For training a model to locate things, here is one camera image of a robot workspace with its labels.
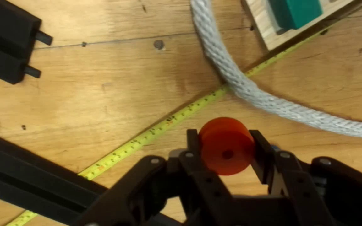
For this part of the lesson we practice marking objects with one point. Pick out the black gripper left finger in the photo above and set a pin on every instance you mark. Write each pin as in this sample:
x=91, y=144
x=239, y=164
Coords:
x=147, y=189

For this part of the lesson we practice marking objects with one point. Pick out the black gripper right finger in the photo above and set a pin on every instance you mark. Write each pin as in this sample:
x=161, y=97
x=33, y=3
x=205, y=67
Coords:
x=327, y=189

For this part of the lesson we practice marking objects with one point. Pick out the large orange disc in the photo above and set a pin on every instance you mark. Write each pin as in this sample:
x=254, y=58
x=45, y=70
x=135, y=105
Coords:
x=219, y=143

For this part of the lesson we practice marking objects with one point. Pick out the yellow measuring tape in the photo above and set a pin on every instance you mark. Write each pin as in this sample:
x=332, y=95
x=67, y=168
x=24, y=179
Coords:
x=147, y=136

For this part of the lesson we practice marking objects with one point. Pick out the long black bar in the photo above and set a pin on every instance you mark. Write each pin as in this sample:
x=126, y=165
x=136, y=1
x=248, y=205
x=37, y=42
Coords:
x=22, y=176

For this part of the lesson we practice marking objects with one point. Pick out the wooden board with blocks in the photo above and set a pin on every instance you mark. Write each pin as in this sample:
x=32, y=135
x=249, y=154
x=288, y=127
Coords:
x=264, y=30

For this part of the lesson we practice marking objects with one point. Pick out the green block on board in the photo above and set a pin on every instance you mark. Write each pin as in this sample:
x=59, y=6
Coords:
x=294, y=14

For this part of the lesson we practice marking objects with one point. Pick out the flat black rectangular holder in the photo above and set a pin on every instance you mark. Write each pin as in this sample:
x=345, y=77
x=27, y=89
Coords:
x=5, y=38

